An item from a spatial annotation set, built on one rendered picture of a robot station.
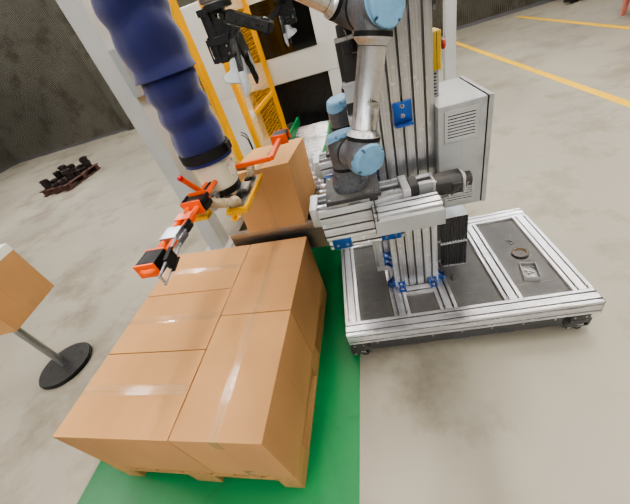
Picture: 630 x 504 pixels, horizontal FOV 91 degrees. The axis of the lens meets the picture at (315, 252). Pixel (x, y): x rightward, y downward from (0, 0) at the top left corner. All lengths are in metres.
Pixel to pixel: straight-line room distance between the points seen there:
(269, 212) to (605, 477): 1.96
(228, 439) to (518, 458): 1.20
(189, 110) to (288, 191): 0.79
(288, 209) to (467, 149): 1.04
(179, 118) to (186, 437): 1.21
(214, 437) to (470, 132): 1.54
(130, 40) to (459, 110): 1.18
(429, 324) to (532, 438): 0.62
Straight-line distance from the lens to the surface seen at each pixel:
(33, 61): 13.97
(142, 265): 1.06
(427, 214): 1.26
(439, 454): 1.74
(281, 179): 1.89
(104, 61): 2.87
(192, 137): 1.38
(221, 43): 0.94
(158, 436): 1.54
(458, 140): 1.45
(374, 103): 1.10
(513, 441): 1.80
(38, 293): 2.81
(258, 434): 1.31
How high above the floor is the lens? 1.66
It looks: 38 degrees down
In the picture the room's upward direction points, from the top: 19 degrees counter-clockwise
